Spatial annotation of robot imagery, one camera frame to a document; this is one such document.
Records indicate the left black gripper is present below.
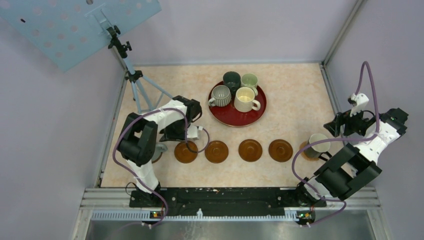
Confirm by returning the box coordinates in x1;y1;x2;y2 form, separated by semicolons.
158;118;192;142

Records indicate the brown wooden coaster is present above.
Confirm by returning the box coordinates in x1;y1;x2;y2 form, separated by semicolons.
174;140;198;164
151;152;163;164
238;139;263;163
268;139;294;163
205;140;229;164

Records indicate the light green cup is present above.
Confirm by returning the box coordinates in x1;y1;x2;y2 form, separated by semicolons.
240;73;259;96

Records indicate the blue perforated board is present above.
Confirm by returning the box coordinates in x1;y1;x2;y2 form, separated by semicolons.
0;0;162;72

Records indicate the red round tray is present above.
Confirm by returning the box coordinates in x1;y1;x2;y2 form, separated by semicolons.
207;81;267;127

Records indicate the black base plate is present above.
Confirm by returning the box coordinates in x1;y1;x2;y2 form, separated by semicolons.
129;187;327;217

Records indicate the light blue tripod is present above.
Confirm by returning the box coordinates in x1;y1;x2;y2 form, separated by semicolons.
106;25;173;114

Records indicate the light woven coaster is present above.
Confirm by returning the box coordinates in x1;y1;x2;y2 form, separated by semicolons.
299;141;319;162

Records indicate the striped white grey cup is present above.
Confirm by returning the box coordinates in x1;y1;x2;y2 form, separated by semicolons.
208;85;232;107

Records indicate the aluminium frame rail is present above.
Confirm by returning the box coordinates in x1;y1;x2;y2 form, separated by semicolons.
72;187;392;240

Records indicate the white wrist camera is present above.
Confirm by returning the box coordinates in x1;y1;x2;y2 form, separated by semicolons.
348;93;369;117
186;125;203;141

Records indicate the grey blue mug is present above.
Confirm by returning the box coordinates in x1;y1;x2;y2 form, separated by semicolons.
154;142;168;155

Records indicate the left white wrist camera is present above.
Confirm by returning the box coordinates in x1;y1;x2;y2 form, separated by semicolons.
186;125;203;141

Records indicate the cream yellow mug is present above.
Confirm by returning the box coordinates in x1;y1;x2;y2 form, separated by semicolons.
234;87;261;113

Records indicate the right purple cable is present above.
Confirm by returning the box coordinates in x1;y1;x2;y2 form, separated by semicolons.
291;60;381;228

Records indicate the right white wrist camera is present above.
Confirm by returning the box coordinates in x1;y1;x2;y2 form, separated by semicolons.
348;93;369;117

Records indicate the dark green cup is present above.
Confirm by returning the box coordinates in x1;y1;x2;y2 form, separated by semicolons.
222;71;241;97

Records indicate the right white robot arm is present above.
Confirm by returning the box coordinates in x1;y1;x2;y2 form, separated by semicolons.
293;108;409;206

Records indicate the black cup white inside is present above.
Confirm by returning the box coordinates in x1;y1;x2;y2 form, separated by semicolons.
305;133;331;158

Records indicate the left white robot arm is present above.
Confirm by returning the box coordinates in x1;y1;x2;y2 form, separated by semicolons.
113;95;203;207

